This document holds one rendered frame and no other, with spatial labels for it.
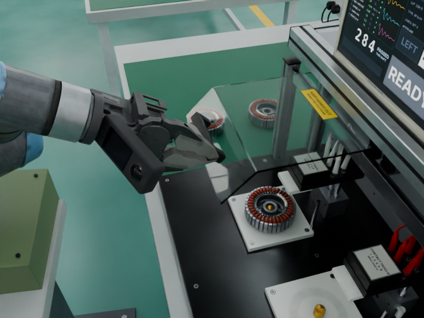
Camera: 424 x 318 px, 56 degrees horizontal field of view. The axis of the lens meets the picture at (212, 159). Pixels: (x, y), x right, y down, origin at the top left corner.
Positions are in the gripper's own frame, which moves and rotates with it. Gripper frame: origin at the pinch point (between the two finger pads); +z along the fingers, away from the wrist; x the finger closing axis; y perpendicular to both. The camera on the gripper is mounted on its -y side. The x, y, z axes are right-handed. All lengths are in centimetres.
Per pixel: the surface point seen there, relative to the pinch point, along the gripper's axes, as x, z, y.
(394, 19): -30.1, 15.2, 2.6
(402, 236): 3.0, 48.5, -5.9
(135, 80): 29, 10, 77
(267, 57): 4, 53, 81
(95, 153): 106, 26, 133
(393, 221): 2.3, 48.1, -2.3
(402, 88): -23.2, 19.2, -3.6
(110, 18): 34, 8, 140
